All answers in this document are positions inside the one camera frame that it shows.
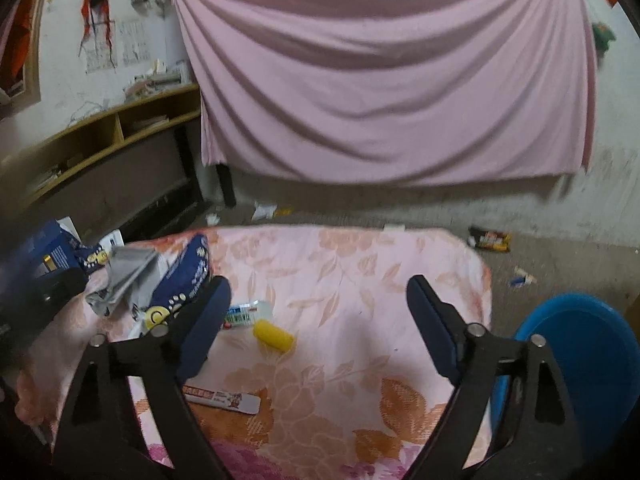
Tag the red black wall tassel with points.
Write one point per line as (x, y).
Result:
(97, 26)

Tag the black orange wrapper on floor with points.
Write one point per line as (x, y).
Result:
(489, 240)

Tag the white paper scrap on floor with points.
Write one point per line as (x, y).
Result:
(264, 211)

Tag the floral pink quilt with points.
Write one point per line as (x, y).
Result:
(357, 396)

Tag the navy yellow snack bag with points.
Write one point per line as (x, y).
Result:
(180, 284)

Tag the stack of books on shelf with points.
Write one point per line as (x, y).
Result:
(158, 79)

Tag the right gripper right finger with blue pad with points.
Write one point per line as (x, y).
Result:
(537, 436)

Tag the blue cardboard box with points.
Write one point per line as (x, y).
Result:
(46, 256)

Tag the pink sheet hung on wall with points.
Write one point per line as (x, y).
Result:
(408, 92)

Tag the yellow small cylinder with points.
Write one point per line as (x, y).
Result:
(273, 336)

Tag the grey wrapper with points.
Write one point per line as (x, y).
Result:
(133, 273)

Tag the white red box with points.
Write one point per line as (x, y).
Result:
(243, 403)

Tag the blue plastic basin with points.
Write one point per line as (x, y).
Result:
(598, 355)

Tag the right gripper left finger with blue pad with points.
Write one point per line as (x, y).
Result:
(99, 435)

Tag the wooden shelf desk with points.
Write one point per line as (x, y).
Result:
(36, 173)

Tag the green cap on wall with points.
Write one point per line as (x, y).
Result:
(603, 36)

